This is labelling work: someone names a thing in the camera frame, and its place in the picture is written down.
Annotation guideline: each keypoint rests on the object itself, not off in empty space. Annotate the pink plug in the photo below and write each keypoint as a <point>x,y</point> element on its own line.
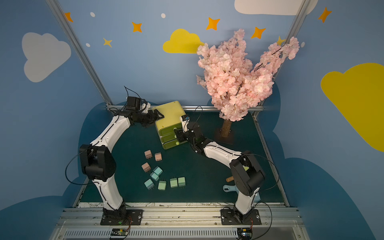
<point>146,167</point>
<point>158,157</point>
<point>148,154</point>

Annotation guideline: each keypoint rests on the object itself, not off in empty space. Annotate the controller board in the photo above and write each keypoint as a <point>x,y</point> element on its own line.
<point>244,234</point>
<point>119,233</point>

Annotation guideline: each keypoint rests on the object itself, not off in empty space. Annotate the pink blossom tree crown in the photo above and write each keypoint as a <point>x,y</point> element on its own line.
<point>234,83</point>

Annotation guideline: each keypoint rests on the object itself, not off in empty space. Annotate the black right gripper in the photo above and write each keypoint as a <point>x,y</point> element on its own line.
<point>182,135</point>

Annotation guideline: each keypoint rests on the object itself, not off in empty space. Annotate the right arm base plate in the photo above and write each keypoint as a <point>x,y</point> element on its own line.
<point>234,217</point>

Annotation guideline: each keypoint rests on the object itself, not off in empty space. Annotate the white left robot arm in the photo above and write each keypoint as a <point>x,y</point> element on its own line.
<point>97,162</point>

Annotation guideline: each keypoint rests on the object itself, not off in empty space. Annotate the teal plug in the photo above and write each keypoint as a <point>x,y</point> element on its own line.
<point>149,184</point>
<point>158,171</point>
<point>154,176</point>

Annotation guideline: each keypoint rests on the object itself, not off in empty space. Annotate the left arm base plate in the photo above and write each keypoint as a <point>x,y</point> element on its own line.
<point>125,217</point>

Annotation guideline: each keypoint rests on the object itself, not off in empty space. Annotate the right controller board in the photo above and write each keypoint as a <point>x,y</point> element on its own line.
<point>244,234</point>

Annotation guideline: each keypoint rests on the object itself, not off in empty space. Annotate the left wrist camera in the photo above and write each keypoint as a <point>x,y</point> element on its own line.
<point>133,104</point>

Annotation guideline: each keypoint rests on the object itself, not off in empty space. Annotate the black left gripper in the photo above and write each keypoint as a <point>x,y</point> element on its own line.
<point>150,117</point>

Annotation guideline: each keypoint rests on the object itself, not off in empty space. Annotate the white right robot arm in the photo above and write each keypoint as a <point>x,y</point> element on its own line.
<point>245,168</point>

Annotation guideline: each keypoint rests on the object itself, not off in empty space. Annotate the dark metal tree base plate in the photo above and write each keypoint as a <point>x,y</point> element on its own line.
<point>228,140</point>

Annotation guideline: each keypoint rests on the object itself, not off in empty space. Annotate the brown tree trunk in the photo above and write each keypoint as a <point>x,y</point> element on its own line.
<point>226,129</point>

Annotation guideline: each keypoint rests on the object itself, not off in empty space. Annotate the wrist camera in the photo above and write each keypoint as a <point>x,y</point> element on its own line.
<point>133,104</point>
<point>185,119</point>

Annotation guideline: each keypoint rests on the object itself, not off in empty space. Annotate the light green plug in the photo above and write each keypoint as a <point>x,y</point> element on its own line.
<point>173,182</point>
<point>181,181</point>
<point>162,185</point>

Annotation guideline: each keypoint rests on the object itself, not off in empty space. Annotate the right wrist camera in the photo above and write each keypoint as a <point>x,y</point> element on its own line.
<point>185,119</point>

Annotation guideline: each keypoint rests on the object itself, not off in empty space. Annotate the left controller board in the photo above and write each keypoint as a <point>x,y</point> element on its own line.
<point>119,233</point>

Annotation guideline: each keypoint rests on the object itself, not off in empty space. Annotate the light blue cutting board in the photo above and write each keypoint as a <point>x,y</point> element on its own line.
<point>233,188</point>

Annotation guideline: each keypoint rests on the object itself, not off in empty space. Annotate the green drawer cabinet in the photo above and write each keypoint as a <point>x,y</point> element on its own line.
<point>165,127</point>

